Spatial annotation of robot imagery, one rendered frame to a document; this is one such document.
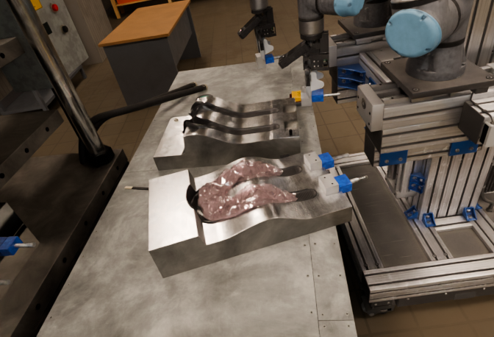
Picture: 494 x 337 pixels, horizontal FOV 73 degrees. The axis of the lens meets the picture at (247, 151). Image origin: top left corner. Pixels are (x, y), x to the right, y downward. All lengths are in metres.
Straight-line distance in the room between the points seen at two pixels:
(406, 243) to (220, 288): 1.03
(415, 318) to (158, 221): 1.22
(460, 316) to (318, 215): 1.04
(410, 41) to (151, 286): 0.84
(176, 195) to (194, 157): 0.26
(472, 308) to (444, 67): 1.11
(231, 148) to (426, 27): 0.63
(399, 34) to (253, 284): 0.67
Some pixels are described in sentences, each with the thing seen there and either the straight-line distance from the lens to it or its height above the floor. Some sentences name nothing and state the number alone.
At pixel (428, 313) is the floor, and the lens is 1.75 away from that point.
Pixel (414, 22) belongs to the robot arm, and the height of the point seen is 1.24.
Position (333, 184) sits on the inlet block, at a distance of 0.91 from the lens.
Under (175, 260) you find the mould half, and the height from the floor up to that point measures 0.85.
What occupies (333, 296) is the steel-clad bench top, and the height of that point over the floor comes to 0.80.
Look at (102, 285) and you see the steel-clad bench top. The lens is 0.97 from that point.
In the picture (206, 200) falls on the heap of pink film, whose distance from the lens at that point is 0.90.
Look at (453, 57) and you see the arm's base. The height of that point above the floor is 1.10.
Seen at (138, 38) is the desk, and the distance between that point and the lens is 3.31.
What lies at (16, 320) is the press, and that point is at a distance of 1.07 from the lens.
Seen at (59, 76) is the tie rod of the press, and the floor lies 1.15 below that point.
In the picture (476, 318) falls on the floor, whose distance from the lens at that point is 1.80.
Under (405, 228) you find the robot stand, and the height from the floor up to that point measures 0.21.
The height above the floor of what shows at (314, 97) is 0.94.
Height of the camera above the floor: 1.50
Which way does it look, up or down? 36 degrees down
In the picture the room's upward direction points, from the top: 11 degrees counter-clockwise
